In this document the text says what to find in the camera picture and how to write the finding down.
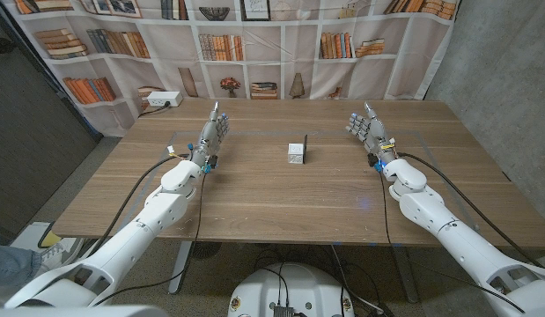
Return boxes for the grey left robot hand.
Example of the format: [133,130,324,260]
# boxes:
[190,100,232,168]

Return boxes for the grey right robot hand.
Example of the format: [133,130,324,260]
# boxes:
[345,101,399,166]

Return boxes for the small white cube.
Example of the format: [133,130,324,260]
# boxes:
[287,143,305,165]

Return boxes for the white power strip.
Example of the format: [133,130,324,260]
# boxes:
[146,91,184,108]

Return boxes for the printed bookshelf backdrop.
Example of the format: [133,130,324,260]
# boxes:
[1,0,461,138]

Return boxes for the grey metal table leg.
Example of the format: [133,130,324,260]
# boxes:
[168,240,194,295]
[393,245,419,304]

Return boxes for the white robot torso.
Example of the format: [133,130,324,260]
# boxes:
[227,262,356,317]

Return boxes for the white grey sneaker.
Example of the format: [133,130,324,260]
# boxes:
[36,237,86,274]

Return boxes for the white yellow floor mat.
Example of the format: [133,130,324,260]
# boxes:
[10,221,64,254]

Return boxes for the person leg blue jeans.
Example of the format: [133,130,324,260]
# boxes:
[0,240,42,294]

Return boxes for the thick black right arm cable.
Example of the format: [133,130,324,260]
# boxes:
[397,151,545,269]

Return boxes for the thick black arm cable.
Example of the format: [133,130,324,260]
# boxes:
[85,153,192,261]
[397,151,545,269]

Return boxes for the black power strip cord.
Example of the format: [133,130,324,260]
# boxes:
[137,100,172,119]

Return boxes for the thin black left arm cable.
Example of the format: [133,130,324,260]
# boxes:
[91,169,208,307]

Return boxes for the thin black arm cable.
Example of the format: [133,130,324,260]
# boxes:
[91,169,208,307]
[379,169,392,247]

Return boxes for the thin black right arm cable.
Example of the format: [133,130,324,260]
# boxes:
[379,169,392,247]

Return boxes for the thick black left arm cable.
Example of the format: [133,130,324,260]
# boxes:
[85,153,192,261]

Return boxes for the black torso cable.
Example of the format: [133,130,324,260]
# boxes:
[258,266,291,307]

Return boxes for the black floor cable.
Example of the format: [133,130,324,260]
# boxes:
[406,257,527,314]

